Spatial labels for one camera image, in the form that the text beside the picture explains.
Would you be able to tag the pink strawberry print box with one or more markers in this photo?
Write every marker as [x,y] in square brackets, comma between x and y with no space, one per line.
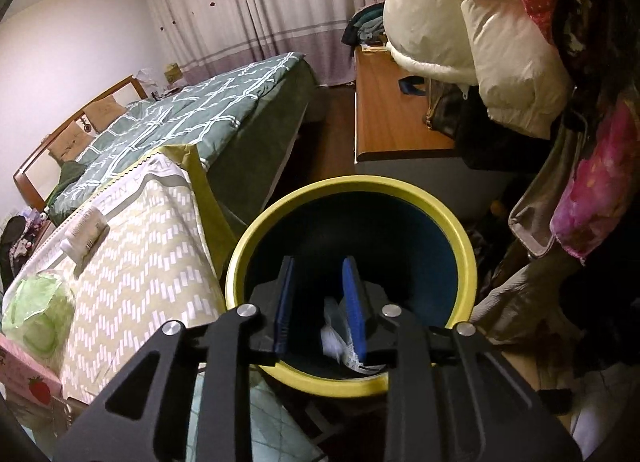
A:
[25,372]

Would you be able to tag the pink and white curtain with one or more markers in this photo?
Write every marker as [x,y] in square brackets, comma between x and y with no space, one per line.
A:
[250,2]

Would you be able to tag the white wrapper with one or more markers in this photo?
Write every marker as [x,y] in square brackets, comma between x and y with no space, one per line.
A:
[332,337]

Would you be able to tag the pile of dark clothes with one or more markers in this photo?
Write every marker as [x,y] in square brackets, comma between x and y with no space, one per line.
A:
[15,242]

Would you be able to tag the yellow tissue box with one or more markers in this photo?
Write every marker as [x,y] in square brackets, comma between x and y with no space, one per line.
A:
[172,73]

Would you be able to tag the dark green garment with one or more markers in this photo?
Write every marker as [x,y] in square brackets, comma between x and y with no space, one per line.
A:
[67,182]

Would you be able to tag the beige zigzag patterned tablecloth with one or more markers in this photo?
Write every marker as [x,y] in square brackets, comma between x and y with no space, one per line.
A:
[150,252]

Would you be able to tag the brown cushion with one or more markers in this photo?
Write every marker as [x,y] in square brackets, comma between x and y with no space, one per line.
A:
[70,142]
[105,114]

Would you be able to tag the white plastic bottle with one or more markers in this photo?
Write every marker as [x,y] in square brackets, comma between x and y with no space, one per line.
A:
[82,237]

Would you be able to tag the wooden bed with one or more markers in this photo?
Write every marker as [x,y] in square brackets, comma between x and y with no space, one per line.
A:
[270,142]

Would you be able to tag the teal checked cloth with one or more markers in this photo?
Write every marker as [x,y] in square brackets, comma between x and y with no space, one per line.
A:
[260,422]

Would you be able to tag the green clear plastic bottle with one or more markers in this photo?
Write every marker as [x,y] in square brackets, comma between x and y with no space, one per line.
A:
[37,312]

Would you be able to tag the pile of folded clothes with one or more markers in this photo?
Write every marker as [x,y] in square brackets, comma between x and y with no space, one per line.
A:
[365,24]

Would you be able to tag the beige garment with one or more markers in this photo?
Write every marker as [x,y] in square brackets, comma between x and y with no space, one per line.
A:
[540,212]

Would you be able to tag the white crumpled bag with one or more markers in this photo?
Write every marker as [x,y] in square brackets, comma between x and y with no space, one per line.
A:
[147,78]

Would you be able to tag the dark patterned garment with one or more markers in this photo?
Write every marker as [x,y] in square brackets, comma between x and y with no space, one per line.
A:
[600,42]

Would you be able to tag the pink floral cloth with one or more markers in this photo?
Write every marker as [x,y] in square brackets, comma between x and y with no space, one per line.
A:
[600,182]

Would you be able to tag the yellow rimmed waste bin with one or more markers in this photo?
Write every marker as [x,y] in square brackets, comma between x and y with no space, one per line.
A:
[350,184]

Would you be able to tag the dark patterned bag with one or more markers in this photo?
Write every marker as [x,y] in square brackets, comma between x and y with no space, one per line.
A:
[445,112]

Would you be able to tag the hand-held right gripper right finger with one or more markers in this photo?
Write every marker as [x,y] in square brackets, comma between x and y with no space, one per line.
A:
[356,312]

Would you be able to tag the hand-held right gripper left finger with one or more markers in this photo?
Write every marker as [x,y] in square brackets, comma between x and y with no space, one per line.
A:
[284,307]

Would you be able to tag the green checked quilt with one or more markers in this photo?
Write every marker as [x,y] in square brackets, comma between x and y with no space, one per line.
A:
[200,107]

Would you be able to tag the white down jacket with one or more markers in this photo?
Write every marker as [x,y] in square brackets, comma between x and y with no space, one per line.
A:
[500,42]

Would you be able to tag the wooden desk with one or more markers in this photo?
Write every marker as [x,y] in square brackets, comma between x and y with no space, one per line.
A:
[390,117]

